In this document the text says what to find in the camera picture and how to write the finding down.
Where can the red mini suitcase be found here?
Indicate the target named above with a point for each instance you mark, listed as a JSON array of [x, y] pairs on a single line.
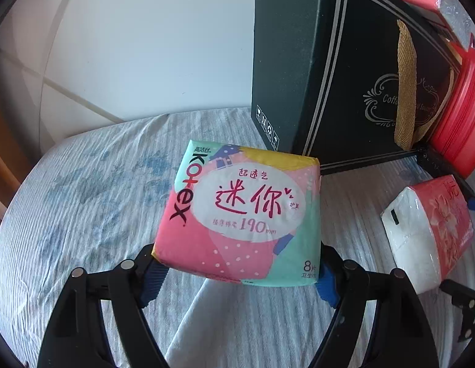
[[463, 122]]

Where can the pink teal sanitary pad pack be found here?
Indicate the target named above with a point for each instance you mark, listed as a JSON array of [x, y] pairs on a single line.
[[237, 214]]

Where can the striped light blue tablecloth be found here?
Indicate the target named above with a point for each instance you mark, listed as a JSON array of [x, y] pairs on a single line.
[[88, 218]]

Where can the pink floral tissue pack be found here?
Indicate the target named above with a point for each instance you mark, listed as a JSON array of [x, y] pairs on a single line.
[[421, 237]]

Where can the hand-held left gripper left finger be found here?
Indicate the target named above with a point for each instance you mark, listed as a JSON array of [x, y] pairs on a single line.
[[153, 280]]

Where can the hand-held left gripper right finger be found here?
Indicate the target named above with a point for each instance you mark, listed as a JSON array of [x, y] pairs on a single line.
[[325, 287]]

